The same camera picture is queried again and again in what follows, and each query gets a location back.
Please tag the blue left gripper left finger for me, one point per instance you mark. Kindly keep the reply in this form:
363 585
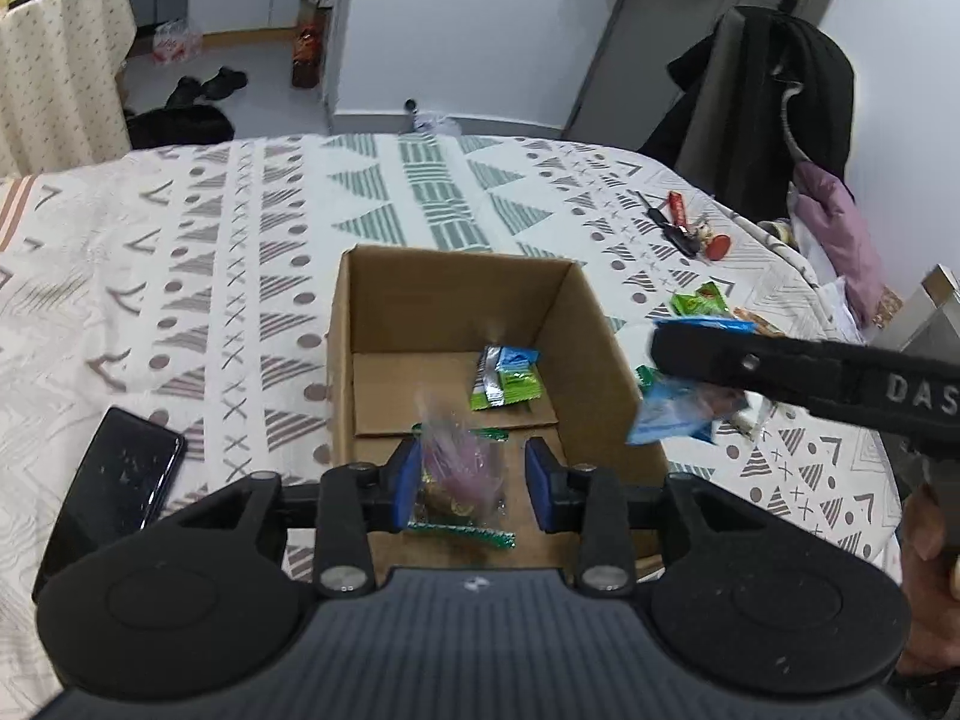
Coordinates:
355 500

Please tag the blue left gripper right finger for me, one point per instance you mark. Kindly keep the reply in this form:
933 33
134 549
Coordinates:
590 503

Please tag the purple clear snack packet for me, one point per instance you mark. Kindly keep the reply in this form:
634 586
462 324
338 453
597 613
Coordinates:
463 476

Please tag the green nut snack packet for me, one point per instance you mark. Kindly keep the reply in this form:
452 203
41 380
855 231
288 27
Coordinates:
498 537

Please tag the blue white snack packet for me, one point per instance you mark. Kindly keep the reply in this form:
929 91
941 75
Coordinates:
686 401

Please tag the dark green snack packet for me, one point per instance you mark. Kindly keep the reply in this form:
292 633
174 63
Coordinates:
647 378

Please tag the bright green snack packet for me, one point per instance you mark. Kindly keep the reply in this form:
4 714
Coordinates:
706 301

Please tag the blue green snack packet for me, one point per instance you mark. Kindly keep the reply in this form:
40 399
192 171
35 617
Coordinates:
506 376

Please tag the orange bread package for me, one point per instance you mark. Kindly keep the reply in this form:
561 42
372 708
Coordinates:
762 326

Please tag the right hand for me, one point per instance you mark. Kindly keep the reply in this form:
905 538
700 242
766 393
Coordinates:
930 581

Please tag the white desk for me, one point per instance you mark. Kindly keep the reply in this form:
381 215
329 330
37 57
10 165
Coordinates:
928 324

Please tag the yellow tape roll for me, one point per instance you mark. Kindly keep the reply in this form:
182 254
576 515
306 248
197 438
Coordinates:
781 230

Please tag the brown cardboard box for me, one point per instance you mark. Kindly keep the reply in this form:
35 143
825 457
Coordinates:
411 322

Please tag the pink garment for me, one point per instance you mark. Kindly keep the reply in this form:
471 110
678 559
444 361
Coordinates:
825 207

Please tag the black car keys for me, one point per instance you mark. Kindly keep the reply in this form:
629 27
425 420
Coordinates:
660 213

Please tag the black smartphone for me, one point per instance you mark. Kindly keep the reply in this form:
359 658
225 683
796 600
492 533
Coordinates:
119 488

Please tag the grey chair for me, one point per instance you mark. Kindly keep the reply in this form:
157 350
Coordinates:
699 161

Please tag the patterned bed blanket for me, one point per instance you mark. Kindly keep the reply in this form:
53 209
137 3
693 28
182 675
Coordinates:
278 301

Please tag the black jacket on chair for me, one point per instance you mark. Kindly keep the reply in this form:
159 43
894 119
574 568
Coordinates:
794 101

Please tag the black shoes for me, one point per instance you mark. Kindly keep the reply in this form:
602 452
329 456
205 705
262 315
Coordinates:
190 90

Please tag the dark red bottle on floor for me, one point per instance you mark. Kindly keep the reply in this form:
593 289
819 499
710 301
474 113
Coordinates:
307 48

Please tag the pink water bottle pack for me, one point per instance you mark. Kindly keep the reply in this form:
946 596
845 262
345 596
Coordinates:
175 42

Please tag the round table with cloth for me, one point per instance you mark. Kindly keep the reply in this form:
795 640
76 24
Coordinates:
61 106

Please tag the red round keychain charm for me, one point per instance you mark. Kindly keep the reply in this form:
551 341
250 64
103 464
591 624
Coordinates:
717 247

